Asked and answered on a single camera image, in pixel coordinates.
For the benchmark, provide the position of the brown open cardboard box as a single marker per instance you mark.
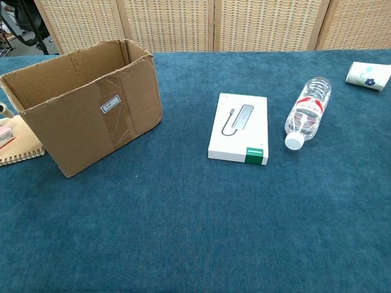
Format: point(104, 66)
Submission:
point(76, 128)

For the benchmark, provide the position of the white floral paper cup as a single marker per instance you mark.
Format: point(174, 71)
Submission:
point(368, 76)

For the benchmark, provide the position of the spiral-bound kraft notebook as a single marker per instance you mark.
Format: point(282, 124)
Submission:
point(24, 143)

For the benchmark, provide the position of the woven rattan screen panel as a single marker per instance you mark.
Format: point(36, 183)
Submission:
point(79, 24)
point(168, 24)
point(268, 24)
point(357, 24)

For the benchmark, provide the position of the blue velvet tablecloth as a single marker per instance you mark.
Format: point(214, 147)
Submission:
point(195, 219)

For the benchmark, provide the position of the black tripod stand equipment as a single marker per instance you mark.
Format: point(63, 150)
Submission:
point(30, 21)

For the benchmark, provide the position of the clear plastic water bottle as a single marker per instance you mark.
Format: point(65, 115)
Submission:
point(308, 113)

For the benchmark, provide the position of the white USB hub product box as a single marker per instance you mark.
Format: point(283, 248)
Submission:
point(241, 128)

